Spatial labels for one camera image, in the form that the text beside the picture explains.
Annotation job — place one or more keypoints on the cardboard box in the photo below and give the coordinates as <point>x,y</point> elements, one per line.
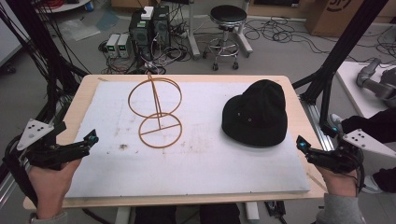
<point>348,15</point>

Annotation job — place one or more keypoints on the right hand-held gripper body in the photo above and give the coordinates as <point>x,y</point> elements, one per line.
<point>345,155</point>

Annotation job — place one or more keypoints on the white side table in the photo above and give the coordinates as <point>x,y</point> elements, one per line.
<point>355,90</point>

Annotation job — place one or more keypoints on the white table leg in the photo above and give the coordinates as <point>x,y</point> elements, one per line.
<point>123,215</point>
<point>252,213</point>

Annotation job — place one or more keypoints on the black round stool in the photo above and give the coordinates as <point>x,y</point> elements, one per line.
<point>228,14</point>

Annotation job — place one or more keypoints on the black metal frame post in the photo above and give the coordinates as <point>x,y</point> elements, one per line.
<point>345,46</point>
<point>37,46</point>

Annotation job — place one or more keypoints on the person's right hand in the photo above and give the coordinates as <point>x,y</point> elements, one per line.
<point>337,182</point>

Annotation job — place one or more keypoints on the aluminium rail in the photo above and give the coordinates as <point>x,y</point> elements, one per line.
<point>317,124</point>

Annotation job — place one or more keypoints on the black computer tower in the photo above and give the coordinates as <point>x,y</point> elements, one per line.
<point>140,29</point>
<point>161,25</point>

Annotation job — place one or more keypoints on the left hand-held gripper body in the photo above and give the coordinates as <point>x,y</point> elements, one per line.
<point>46,152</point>

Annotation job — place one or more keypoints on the clear plastic sheet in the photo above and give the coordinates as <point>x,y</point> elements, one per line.
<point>79,29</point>

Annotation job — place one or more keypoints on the white round table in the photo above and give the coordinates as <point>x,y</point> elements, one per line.
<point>62,5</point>

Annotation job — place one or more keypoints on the black knit hat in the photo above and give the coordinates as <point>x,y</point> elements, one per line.
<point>255,115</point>

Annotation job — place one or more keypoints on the white foam mat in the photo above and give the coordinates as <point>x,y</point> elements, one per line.
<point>199,168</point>

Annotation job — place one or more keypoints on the grey power supply unit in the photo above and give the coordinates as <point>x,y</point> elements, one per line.
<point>112,45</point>
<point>124,45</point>

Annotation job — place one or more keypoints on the person's left hand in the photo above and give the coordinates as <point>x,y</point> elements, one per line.
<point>53,186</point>

